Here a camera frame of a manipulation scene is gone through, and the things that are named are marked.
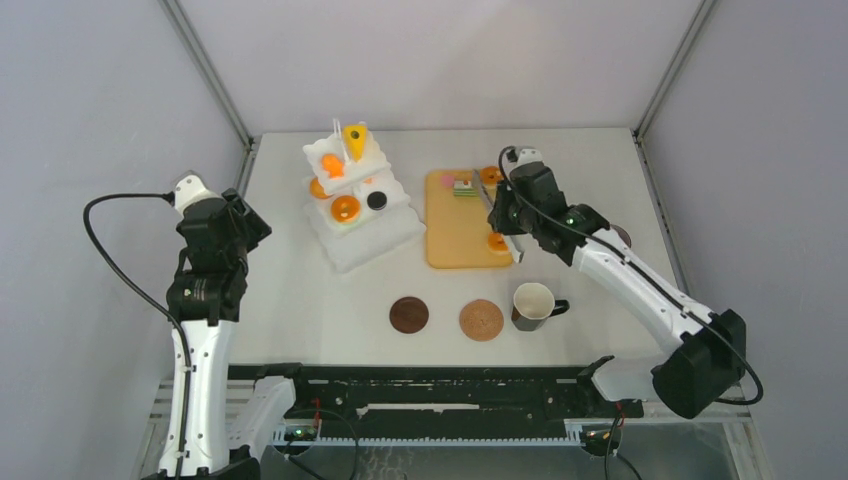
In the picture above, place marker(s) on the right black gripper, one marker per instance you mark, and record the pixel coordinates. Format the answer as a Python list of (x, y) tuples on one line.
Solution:
[(499, 218)]

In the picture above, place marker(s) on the black mug white interior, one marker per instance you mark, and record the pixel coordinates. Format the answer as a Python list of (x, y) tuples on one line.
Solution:
[(533, 304)]

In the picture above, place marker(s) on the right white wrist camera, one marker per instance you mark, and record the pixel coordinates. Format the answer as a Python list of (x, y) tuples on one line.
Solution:
[(523, 155)]

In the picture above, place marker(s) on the orange egg tart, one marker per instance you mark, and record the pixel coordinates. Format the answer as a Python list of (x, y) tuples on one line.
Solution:
[(316, 190)]

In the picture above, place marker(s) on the woven rattan coaster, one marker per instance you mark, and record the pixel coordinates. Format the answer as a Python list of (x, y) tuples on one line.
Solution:
[(481, 320)]

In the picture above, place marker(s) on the green white cake piece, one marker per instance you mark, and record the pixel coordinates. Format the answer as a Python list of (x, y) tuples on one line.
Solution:
[(464, 188)]

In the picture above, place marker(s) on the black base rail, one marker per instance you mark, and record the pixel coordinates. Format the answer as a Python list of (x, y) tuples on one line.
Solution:
[(440, 403)]

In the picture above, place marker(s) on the yellow cake slice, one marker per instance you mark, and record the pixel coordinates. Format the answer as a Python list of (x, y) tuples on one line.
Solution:
[(354, 138)]

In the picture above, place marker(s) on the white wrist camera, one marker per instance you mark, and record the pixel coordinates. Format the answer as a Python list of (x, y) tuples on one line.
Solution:
[(190, 189), (523, 155)]

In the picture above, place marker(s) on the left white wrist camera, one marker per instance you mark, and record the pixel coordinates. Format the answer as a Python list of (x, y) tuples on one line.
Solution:
[(190, 189)]

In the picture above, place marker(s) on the orange fish cookie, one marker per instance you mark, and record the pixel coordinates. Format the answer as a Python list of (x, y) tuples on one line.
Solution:
[(333, 166)]

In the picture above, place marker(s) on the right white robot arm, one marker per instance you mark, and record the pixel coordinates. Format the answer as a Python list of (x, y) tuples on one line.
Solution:
[(702, 353)]

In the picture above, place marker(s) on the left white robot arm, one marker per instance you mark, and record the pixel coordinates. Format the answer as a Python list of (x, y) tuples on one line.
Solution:
[(204, 298)]

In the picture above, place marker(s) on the yellow serving tray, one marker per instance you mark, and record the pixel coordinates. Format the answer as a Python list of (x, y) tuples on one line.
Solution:
[(457, 227)]

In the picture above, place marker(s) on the white three-tier dessert stand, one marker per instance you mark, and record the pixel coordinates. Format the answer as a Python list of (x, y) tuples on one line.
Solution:
[(375, 233)]

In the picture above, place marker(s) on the black sandwich cookie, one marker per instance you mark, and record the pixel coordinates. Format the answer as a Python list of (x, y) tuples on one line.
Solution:
[(377, 200)]

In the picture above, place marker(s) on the dark wooden coaster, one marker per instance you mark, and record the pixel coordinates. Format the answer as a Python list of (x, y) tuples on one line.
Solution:
[(409, 315)]

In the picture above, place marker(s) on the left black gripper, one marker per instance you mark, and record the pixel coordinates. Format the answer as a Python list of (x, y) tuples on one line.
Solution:
[(254, 228)]

